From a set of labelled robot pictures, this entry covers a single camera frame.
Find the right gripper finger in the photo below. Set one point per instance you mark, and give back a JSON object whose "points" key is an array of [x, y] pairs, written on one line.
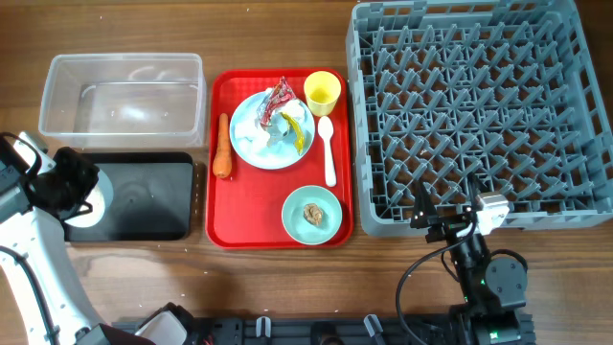
{"points": [[475, 188], [423, 206]]}

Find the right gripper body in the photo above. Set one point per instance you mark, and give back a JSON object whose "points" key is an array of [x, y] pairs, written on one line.
{"points": [[446, 228]]}

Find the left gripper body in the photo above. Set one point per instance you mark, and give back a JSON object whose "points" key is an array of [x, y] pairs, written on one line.
{"points": [[77, 173]]}

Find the light blue bowl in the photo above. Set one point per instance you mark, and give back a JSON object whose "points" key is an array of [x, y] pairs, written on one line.
{"points": [[100, 199]]}

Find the brown food lump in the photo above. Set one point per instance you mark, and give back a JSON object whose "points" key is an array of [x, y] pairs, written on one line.
{"points": [[313, 214]]}

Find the teal green bowl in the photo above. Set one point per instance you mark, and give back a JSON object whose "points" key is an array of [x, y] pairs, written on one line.
{"points": [[299, 228]]}

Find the orange carrot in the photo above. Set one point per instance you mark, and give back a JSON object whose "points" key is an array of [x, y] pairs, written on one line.
{"points": [[223, 164]]}

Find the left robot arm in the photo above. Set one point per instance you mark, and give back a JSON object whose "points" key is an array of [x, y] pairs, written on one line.
{"points": [[52, 302]]}

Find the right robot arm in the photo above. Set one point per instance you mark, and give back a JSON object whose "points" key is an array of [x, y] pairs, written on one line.
{"points": [[493, 283]]}

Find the grey dishwasher rack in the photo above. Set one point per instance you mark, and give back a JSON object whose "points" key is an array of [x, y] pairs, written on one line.
{"points": [[504, 90]]}

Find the black plastic tray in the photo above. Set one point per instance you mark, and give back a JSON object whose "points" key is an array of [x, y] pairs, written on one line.
{"points": [[147, 196]]}

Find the clear plastic bin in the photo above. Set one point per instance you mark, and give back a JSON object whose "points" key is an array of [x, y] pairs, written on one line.
{"points": [[125, 101]]}

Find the white plastic spoon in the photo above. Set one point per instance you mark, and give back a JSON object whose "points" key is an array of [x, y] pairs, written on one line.
{"points": [[325, 131]]}

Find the yellow wrapper strip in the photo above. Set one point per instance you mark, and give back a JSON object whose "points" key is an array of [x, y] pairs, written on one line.
{"points": [[299, 142]]}

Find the large light blue plate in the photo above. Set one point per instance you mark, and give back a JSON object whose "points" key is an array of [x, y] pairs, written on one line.
{"points": [[281, 155]]}

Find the yellow plastic cup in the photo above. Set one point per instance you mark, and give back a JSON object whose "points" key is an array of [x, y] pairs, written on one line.
{"points": [[322, 90]]}

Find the red serving tray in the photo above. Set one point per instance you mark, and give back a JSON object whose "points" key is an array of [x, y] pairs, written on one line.
{"points": [[244, 210]]}

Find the red foil wrapper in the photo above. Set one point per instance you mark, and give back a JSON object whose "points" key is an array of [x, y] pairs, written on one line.
{"points": [[280, 94]]}

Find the crumpled white tissue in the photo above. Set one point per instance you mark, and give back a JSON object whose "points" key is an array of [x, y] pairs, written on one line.
{"points": [[259, 135]]}

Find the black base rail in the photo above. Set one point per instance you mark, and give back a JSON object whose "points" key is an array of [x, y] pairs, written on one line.
{"points": [[430, 328]]}

